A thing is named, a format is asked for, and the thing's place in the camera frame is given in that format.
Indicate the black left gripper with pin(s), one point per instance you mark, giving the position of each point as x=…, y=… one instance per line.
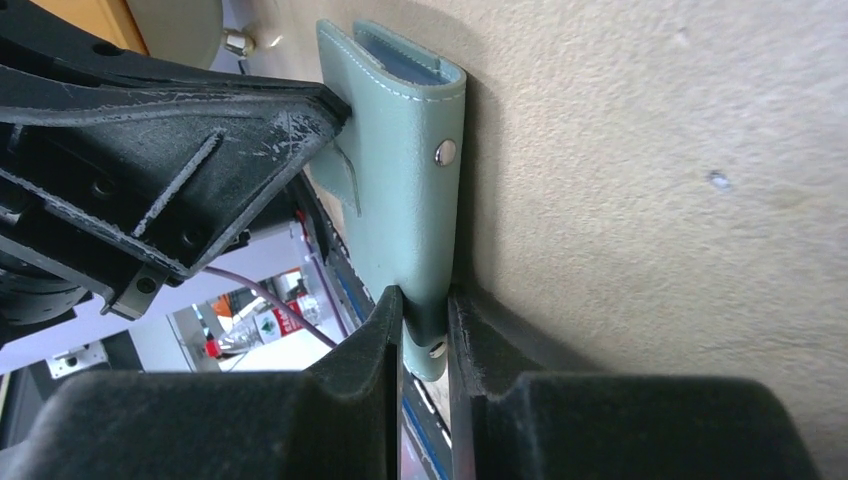
x=129, y=185

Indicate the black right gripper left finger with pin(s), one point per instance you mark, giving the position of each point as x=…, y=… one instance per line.
x=337, y=419

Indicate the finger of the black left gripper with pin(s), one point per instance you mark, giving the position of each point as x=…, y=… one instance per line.
x=38, y=42

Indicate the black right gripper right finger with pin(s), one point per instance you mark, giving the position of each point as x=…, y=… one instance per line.
x=520, y=411

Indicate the teal card holder wallet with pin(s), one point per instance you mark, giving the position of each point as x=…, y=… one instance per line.
x=395, y=169

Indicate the plastic water bottle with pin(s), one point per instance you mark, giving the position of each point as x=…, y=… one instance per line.
x=256, y=325

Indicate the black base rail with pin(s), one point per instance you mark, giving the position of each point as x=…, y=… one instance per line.
x=425, y=440

